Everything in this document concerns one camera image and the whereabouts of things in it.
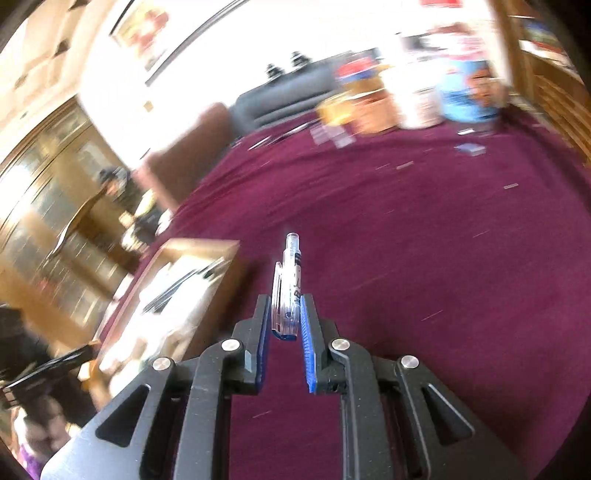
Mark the colourful box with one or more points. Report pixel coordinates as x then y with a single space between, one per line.
540 32

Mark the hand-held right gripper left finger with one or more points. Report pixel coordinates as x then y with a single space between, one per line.
264 341

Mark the wooden glass display cabinet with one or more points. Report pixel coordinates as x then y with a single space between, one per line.
46 207

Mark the yellow tape roll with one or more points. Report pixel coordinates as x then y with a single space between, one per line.
337 110

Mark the wooden door frame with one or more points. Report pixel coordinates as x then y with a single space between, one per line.
505 41

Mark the black clamp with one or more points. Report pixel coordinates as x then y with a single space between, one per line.
273 70
299 58

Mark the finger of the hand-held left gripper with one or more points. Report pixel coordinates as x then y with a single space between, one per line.
46 368

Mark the red blue lid stack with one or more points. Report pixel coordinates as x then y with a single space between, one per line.
358 69

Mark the jar with orange label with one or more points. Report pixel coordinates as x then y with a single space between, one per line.
374 113

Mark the metal tweezers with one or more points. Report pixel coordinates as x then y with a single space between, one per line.
261 144

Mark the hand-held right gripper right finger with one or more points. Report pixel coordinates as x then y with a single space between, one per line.
307 350

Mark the cardboard box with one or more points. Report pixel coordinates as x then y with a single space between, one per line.
231 263

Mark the white plastic tub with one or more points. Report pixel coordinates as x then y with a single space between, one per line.
418 101

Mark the clear jar blue label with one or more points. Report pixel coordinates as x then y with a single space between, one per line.
466 92

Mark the framed wall picture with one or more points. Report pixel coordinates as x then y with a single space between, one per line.
138 27

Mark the dark leather sofa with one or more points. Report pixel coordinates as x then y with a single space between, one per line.
277 101

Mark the brown chair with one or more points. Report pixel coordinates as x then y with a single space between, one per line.
194 152

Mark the clear jar red lid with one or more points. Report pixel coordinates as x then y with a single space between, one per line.
441 2

